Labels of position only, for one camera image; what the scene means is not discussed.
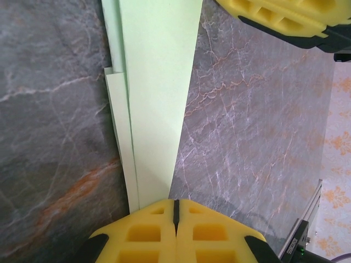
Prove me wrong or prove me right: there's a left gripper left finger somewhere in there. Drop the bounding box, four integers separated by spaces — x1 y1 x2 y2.
82 199 177 263

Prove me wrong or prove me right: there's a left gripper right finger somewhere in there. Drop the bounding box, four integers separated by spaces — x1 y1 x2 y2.
174 199 278 263

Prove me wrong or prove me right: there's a light green paper sheet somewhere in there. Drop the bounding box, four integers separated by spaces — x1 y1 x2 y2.
101 0 203 214

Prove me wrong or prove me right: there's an aluminium side rail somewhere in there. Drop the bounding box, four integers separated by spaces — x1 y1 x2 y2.
300 178 324 230

